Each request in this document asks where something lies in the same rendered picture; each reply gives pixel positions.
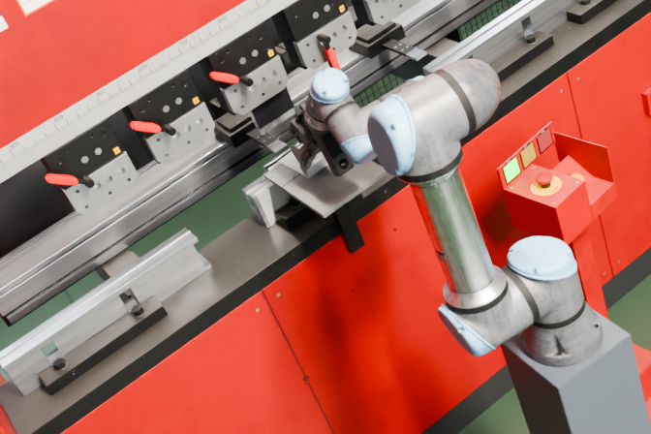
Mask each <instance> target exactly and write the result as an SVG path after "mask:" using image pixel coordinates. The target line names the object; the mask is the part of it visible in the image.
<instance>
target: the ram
mask: <svg viewBox="0 0 651 434"><path fill-rule="evenodd" d="M245 1H247V0H54V1H52V2H51V3H49V4H47V5H45V6H43V7H42V8H40V9H39V10H37V11H36V12H34V13H32V14H30V15H28V16H25V15H24V13H23V11H22V9H21V8H20V6H19V5H18V3H17V1H16V0H0V14H1V16H2V17H3V18H4V20H5V22H6V23H7V25H8V28H6V29H5V30H3V31H1V32H0V149H2V148H3V147H5V146H7V145H8V144H10V143H12V142H13V141H15V140H17V139H19V138H21V137H22V136H24V135H26V134H27V133H29V132H30V131H32V130H34V129H35V128H37V127H39V126H40V125H42V124H44V123H45V122H47V121H49V119H51V118H53V117H54V116H56V115H58V114H59V113H61V112H63V111H64V110H66V109H68V108H70V107H71V106H73V105H75V104H76V103H78V102H80V101H81V100H83V99H85V98H86V97H88V96H90V95H91V94H93V93H95V92H96V91H98V90H100V89H101V88H103V87H105V86H106V85H108V84H109V83H111V82H113V81H114V80H116V79H118V78H120V77H122V76H123V75H125V74H127V73H128V72H130V71H132V70H133V69H135V68H136V67H137V66H139V65H141V64H142V63H144V62H145V61H147V60H149V59H150V58H152V57H154V56H155V55H157V54H159V53H160V52H162V51H164V50H165V49H167V48H169V47H171V46H173V45H174V44H176V43H178V42H179V41H181V40H183V39H184V38H186V37H187V36H189V35H191V34H192V33H194V32H196V31H197V30H199V29H201V28H202V27H204V26H205V25H206V24H208V23H210V22H211V21H213V20H215V19H216V18H218V17H220V16H222V15H223V14H225V13H227V12H228V11H230V10H232V9H233V8H235V7H237V6H238V5H240V4H242V3H243V2H245ZM295 1H297V0H273V1H272V2H270V3H268V4H267V5H265V6H264V7H262V8H260V9H259V10H257V11H255V12H254V13H252V14H250V15H248V16H247V17H245V18H243V19H242V20H241V21H239V22H238V23H236V24H234V25H233V26H231V27H229V28H228V29H226V30H225V31H223V32H221V33H220V34H218V35H216V36H215V37H213V38H211V39H210V40H208V41H207V42H205V43H203V44H202V45H200V46H198V47H196V48H194V49H193V50H191V51H190V52H188V53H186V54H185V55H183V56H181V57H180V58H178V59H176V60H175V61H173V62H172V63H170V64H169V65H168V66H166V67H164V68H163V69H161V70H159V71H158V72H156V73H155V74H153V75H151V76H150V77H147V78H146V79H144V80H142V81H141V82H139V83H138V84H136V85H134V86H133V87H131V88H129V89H128V90H126V91H124V92H123V93H121V94H120V95H118V96H116V97H115V98H113V99H111V100H110V101H108V102H106V103H105V104H103V105H102V106H100V107H98V108H96V109H94V110H93V111H91V112H89V113H88V114H86V115H85V116H83V117H82V118H81V119H79V120H77V121H76V122H74V123H72V124H71V125H69V126H68V127H66V128H64V129H63V130H61V131H59V132H58V133H56V134H54V135H53V136H51V137H50V138H48V139H46V140H44V141H42V142H41V143H39V144H37V145H36V146H34V147H33V148H31V149H29V150H28V151H26V152H24V153H23V154H21V155H19V156H18V157H16V158H15V159H13V160H12V161H11V162H9V163H7V164H6V165H4V166H2V167H1V168H0V183H2V182H3V181H5V180H6V179H8V178H10V177H11V176H13V175H15V174H16V173H18V172H19V171H22V170H23V169H25V168H26V167H28V166H30V165H31V164H33V163H35V162H36V161H38V160H39V159H41V158H43V157H44V156H46V155H47V154H48V153H50V152H51V151H53V150H55V149H56V148H58V147H60V146H61V145H63V144H64V143H66V142H68V141H69V140H72V139H73V138H75V137H76V136H78V135H80V134H81V133H83V132H85V131H86V130H88V129H89V128H91V127H93V126H94V125H96V124H98V123H99V122H101V121H102V120H104V119H106V118H107V117H109V116H110V115H112V114H114V113H115V112H117V111H119V110H120V109H122V108H124V107H126V106H127V105H129V104H131V103H132V102H133V101H134V100H136V99H138V98H139V97H141V96H143V95H144V94H146V93H147V92H149V91H151V90H152V89H154V88H156V87H157V86H159V85H160V84H162V83H164V82H165V81H167V80H169V79H170V78H172V77H174V76H176V75H177V74H179V73H181V72H182V71H184V70H185V69H187V68H189V67H190V66H192V65H193V64H195V63H197V62H198V61H200V60H202V59H203V58H204V57H205V56H207V55H209V54H210V53H212V52H214V51H215V50H217V49H218V48H220V47H222V46H224V45H226V44H227V43H229V42H230V41H232V40H234V39H235V38H237V37H239V36H240V35H242V34H243V33H245V32H247V31H248V30H250V29H252V28H253V27H255V26H256V25H258V24H260V23H261V22H263V21H265V20H266V19H268V18H269V17H271V16H273V15H275V14H276V13H278V12H280V11H281V10H283V9H285V8H286V7H288V6H289V5H291V4H292V3H293V2H295Z"/></svg>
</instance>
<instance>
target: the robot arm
mask: <svg viewBox="0 0 651 434"><path fill-rule="evenodd" d="M349 91H350V84H349V80H348V78H347V76H346V75H345V74H344V73H343V72H342V71H340V70H338V69H335V68H325V69H322V70H320V71H318V72H317V73H316V74H315V75H314V77H313V80H312V82H311V84H310V86H309V94H308V99H307V100H306V101H304V102H303V103H301V104H300V105H299V108H300V109H301V110H302V111H301V112H300V113H298V115H297V116H295V119H293V120H292V121H291V124H290V128H289V133H290V134H291V135H292V136H293V137H294V138H295V139H296V141H297V142H298V143H299V144H302V143H303V144H304V145H302V146H301V147H300V148H298V147H296V146H294V145H292V146H291V151H292V152H293V154H294V156H295V157H296V159H297V161H298V162H299V167H300V169H301V170H302V171H306V170H307V169H309V168H310V166H311V165H312V162H313V160H314V159H315V158H316V156H317V154H318V153H320V152H321V151H322V153H323V155H324V157H325V160H326V161H327V163H328V165H329V167H330V169H331V171H332V173H333V175H334V176H341V175H343V174H344V173H346V172H347V171H349V170H351V169H352V168H353V167H354V166H355V165H354V164H356V165H362V164H365V163H367V162H369V161H371V160H372V159H373V158H374V157H376V156H377V157H378V161H379V162H380V164H381V166H382V167H383V168H384V170H385V171H386V172H387V173H389V174H390V175H392V176H397V177H398V179H399V180H401V181H403V182H405V183H409V184H410V186H411V189H412V191H413V194H414V196H415V199H416V202H417V204H418V208H419V211H420V214H421V216H422V219H423V221H424V224H425V226H426V228H427V231H428V234H429V236H430V239H431V241H432V244H433V247H434V249H435V252H436V255H437V257H438V260H439V262H440V265H441V267H442V270H443V272H444V274H445V277H446V279H447V282H446V283H445V285H444V287H443V296H444V299H445V301H446V303H445V304H444V303H443V304H441V306H440V307H439V308H438V314H439V316H440V318H441V320H442V322H443V323H444V325H445V326H446V328H447V329H448V331H449V332H450V334H451V335H452V336H453V337H454V338H455V340H456V341H457V342H458V343H459V344H460V345H461V346H462V347H463V348H464V349H465V350H466V351H467V352H468V353H469V354H470V355H472V356H474V357H482V356H484V355H486V354H487V353H489V352H491V351H492V350H494V351H495V350H496V349H497V347H499V346H500V345H502V344H503V343H505V342H506V341H508V340H509V339H511V338H513V337H514V336H515V335H516V334H518V333H519V332H521V331H522V340H523V344H524V347H525V350H526V352H527V354H528V355H529V356H530V357H531V358H532V359H533V360H535V361H536V362H538V363H540V364H543V365H547V366H552V367H565V366H571V365H574V364H577V363H580V362H582V361H583V360H585V359H587V358H588V357H590V356H591V355H592V354H594V353H595V352H596V351H597V350H598V348H599V347H600V345H601V343H602V340H603V330H602V326H601V322H600V319H599V317H598V316H597V314H596V313H595V312H594V310H593V309H592V308H591V307H590V305H589V304H588V303H587V302H586V301H585V298H584V294H583V290H582V287H581V283H580V279H579V275H578V272H577V263H576V260H575V259H574V255H573V252H572V250H571V248H570V247H569V246H568V245H567V244H566V243H565V242H564V241H562V240H560V239H558V238H555V237H551V236H540V235H538V236H531V237H527V238H524V239H521V240H519V241H518V242H516V243H515V244H514V245H513V246H512V247H511V249H510V250H509V253H508V256H507V263H508V264H506V265H505V266H503V267H502V268H500V267H498V266H496V265H494V264H492V262H491V260H490V257H489V254H488V251H487V248H486V245H485V243H484V240H483V237H482V234H481V229H480V226H479V223H478V221H477V218H476V215H475V212H474V209H473V207H472V204H471V201H470V199H469V196H468V193H467V190H466V187H465V184H464V181H463V178H462V176H461V173H460V170H459V167H458V166H459V164H460V163H461V161H462V159H463V150H462V147H461V144H460V140H461V139H463V138H465V137H466V136H468V135H469V134H471V133H473V132H474V131H476V130H477V129H478V128H480V127H481V126H482V125H483V124H485V123H486V122H487V120H488V119H489V118H490V117H491V116H492V115H493V113H494V111H495V110H496V108H497V107H498V104H499V101H500V98H501V83H500V80H499V78H498V76H497V74H496V72H495V71H494V70H493V69H492V68H491V67H490V66H489V65H488V64H486V63H485V62H483V61H480V60H478V59H463V60H458V61H455V62H452V63H449V64H448V65H446V66H444V67H442V68H440V69H438V70H437V71H436V72H434V73H432V74H430V75H428V76H427V77H424V76H418V77H415V78H413V79H409V80H407V81H406V82H405V83H404V84H402V85H400V86H399V87H397V88H395V89H393V90H392V91H390V92H388V93H387V94H386V95H384V96H382V97H381V98H379V99H377V100H375V101H374V102H372V103H370V104H368V105H367V106H365V107H363V108H359V106H358V105H357V103H356V102H355V100H354V99H353V97H352V96H351V95H350V93H349Z"/></svg>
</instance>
